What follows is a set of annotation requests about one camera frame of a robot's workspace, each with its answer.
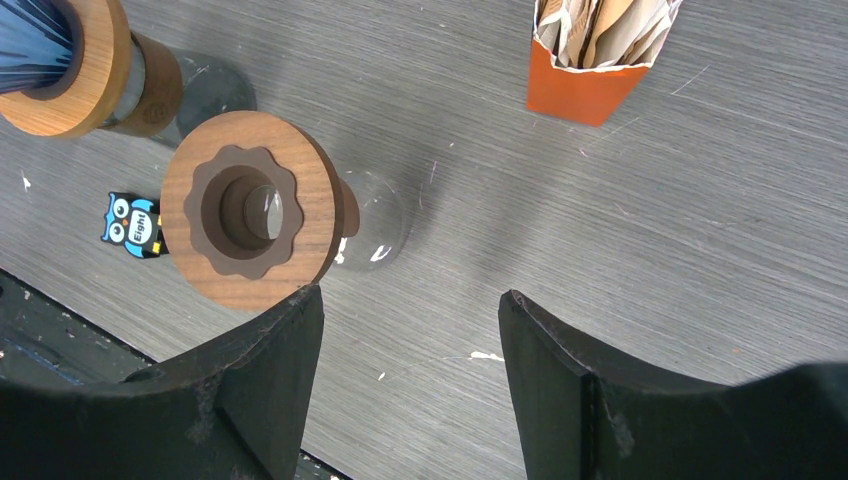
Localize smoky glass carafe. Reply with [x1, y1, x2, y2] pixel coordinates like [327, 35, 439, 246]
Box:
[100, 32, 257, 148]

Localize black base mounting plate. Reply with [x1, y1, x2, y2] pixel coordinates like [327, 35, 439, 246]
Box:
[1, 273, 340, 479]

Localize dark walnut dripper ring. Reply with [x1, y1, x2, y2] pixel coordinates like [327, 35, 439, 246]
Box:
[160, 109, 347, 314]

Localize blue glass dripper cone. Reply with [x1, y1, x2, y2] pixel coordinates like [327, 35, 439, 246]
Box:
[1, 0, 73, 94]

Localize blue owl figure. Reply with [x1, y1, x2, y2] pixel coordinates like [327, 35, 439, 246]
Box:
[101, 191, 169, 259]

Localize orange coffee filter box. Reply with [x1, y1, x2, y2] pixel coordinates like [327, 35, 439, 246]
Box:
[526, 0, 681, 127]

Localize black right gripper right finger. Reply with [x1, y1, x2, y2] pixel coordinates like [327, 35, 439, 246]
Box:
[498, 290, 847, 479]

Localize clear glass carafe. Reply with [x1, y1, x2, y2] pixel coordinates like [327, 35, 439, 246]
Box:
[334, 170, 408, 273]

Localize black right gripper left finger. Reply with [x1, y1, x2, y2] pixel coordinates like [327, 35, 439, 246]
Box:
[1, 285, 324, 479]

